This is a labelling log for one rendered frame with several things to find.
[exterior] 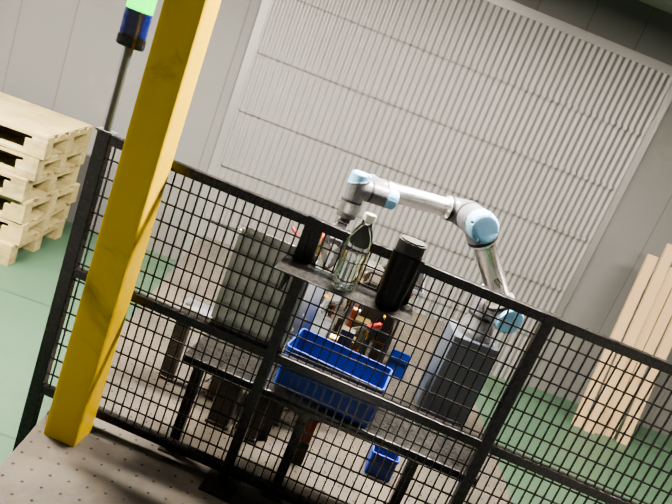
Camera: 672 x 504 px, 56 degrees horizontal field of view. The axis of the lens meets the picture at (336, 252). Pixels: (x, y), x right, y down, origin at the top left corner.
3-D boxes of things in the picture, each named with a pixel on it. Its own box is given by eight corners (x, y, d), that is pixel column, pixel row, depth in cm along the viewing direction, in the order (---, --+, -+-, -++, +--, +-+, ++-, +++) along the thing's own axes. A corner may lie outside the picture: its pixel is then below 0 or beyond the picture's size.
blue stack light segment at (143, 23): (127, 32, 165) (133, 8, 163) (150, 41, 164) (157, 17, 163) (114, 29, 158) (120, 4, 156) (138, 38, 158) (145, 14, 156)
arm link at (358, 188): (377, 179, 217) (355, 171, 215) (365, 208, 220) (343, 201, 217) (371, 173, 225) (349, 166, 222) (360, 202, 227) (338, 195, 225)
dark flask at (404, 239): (373, 295, 162) (400, 231, 157) (401, 306, 161) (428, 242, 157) (370, 304, 155) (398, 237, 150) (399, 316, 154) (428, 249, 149)
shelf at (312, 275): (280, 271, 170) (303, 210, 165) (405, 323, 168) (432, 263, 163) (266, 286, 155) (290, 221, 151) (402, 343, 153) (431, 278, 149)
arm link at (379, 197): (394, 185, 231) (367, 175, 228) (403, 193, 221) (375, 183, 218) (386, 204, 234) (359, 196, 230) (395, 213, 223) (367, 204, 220)
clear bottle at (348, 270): (331, 278, 162) (360, 207, 157) (355, 288, 162) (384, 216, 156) (327, 285, 156) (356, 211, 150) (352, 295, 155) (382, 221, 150)
